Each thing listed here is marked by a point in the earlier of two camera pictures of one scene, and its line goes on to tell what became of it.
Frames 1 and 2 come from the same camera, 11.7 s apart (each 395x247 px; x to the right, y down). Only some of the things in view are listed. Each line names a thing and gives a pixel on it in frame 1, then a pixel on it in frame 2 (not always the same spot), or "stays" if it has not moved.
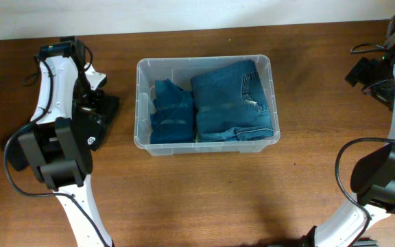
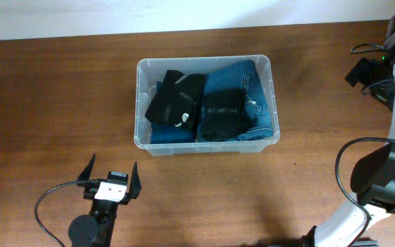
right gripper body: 378,77 stays
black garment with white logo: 88,128 -> 177,103
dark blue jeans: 231,104 stays
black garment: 16,154 -> 225,114
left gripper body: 84,95 -> 88,194
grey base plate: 365,243 stays
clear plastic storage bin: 210,103 stays
